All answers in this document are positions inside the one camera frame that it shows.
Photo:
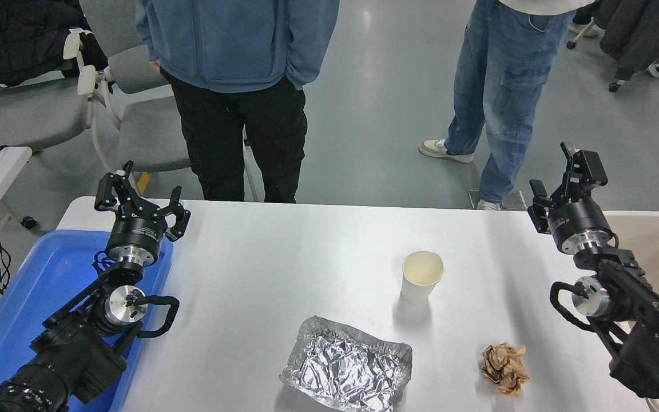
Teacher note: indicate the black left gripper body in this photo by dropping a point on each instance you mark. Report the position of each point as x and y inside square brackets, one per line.
[136, 232]

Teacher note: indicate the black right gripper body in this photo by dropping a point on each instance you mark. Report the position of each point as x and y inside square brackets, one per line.
[578, 217]

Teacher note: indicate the white paper cup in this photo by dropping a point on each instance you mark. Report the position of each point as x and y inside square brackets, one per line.
[418, 289]

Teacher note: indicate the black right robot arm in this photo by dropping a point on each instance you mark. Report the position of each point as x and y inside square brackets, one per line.
[650, 332]

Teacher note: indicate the metal floor plate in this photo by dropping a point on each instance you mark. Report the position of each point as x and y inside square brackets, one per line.
[474, 200]
[515, 200]

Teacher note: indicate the grey folding chair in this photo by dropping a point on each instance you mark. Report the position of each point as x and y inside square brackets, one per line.
[146, 137]
[26, 114]

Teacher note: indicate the blue plastic tray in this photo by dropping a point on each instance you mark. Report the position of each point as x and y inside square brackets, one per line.
[32, 286]

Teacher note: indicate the person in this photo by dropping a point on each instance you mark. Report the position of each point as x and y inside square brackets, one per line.
[501, 86]
[238, 68]
[584, 14]

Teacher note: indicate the white wheeled chair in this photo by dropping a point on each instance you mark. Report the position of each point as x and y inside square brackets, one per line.
[656, 70]

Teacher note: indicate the dark grey coat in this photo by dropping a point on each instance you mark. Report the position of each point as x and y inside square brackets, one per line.
[644, 28]

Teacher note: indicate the crumpled tan paper ball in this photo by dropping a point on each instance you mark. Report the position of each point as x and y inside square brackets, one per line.
[504, 369]

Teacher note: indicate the black jacket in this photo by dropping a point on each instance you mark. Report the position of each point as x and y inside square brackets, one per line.
[15, 40]

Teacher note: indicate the silver foil tray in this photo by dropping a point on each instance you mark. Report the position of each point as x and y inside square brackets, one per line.
[346, 366]

